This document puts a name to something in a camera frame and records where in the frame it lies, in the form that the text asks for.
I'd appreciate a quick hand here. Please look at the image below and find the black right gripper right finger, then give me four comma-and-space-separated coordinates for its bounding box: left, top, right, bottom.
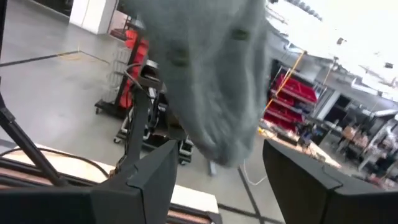
262, 139, 398, 224

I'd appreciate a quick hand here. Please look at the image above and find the grey-green bucket hat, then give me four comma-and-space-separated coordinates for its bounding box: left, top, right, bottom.
117, 0, 272, 167

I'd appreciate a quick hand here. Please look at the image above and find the black cart with parts bins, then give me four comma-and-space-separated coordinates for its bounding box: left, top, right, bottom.
94, 17, 195, 166

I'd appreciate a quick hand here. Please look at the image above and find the red bin wall shelf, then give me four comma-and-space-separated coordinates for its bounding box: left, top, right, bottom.
263, 73, 318, 132

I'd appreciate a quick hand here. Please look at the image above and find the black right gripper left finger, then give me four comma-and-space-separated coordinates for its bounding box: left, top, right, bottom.
0, 139, 178, 224

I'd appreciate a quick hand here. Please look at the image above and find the hanging yellow cable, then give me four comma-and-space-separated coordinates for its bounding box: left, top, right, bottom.
264, 49, 307, 110

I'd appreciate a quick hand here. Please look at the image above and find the black aluminium table frame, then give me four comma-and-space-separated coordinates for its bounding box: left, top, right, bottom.
0, 0, 223, 224

